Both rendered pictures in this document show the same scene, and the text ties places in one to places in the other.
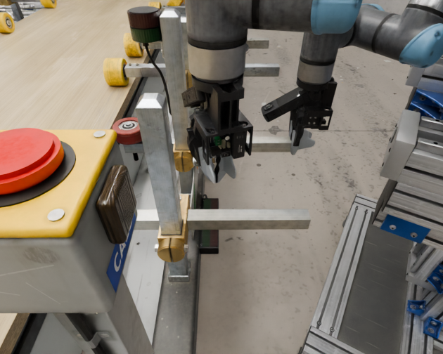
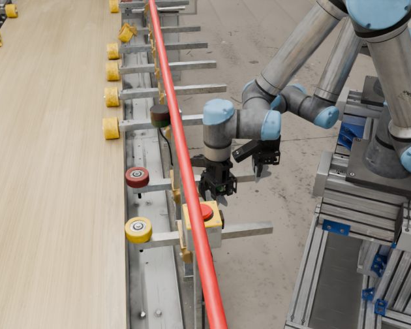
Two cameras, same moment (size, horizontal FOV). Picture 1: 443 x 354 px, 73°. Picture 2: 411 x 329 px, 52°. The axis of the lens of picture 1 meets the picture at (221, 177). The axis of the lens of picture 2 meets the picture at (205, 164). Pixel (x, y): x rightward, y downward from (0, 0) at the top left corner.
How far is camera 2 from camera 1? 74 cm
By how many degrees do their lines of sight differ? 8
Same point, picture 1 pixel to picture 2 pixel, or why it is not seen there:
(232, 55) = (226, 150)
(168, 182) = not seen: hidden behind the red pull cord
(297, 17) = (255, 137)
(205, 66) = (214, 155)
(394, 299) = (351, 291)
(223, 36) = (223, 143)
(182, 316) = not seen: hidden behind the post
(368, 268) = (330, 269)
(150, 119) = not seen: hidden behind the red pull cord
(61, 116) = (81, 171)
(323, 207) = (289, 221)
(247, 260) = (222, 279)
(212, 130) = (216, 183)
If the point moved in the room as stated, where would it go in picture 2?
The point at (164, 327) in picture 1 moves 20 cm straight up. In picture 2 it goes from (188, 307) to (186, 264)
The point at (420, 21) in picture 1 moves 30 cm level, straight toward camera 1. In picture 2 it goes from (320, 105) to (299, 159)
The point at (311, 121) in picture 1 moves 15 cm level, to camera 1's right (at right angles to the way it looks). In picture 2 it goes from (267, 159) to (308, 155)
